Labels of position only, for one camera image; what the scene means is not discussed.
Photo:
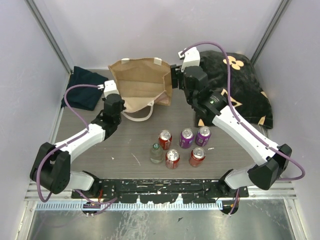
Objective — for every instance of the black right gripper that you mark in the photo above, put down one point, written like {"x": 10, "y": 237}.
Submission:
{"x": 176, "y": 73}

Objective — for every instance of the red Coke can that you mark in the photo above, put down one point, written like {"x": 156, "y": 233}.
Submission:
{"x": 165, "y": 139}
{"x": 197, "y": 156}
{"x": 172, "y": 159}

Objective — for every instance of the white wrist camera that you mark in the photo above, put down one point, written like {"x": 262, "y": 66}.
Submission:
{"x": 190, "y": 58}
{"x": 108, "y": 87}

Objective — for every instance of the tan burlap canvas bag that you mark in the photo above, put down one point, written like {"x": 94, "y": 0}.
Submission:
{"x": 142, "y": 83}

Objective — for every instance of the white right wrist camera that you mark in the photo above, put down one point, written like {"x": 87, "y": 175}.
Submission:
{"x": 190, "y": 58}

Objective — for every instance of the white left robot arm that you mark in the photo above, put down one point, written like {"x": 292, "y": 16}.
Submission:
{"x": 52, "y": 166}

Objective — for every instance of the dark navy folded cloth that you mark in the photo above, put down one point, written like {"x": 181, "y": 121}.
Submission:
{"x": 84, "y": 98}

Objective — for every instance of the purple Fanta can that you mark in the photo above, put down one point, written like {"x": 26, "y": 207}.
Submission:
{"x": 203, "y": 136}
{"x": 186, "y": 138}

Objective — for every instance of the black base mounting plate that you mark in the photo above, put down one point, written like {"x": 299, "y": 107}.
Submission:
{"x": 160, "y": 191}

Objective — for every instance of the aluminium frame rail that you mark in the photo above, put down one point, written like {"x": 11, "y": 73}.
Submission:
{"x": 34, "y": 9}

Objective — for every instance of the green cap glass bottle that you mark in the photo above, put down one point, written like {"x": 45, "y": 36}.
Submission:
{"x": 156, "y": 153}

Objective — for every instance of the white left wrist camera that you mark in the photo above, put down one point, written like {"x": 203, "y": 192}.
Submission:
{"x": 108, "y": 87}

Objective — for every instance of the black floral plush blanket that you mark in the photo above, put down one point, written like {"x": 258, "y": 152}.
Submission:
{"x": 247, "y": 95}

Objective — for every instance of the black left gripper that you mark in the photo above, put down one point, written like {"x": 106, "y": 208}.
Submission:
{"x": 123, "y": 107}

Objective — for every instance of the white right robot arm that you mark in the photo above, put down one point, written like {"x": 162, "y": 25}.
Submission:
{"x": 270, "y": 159}

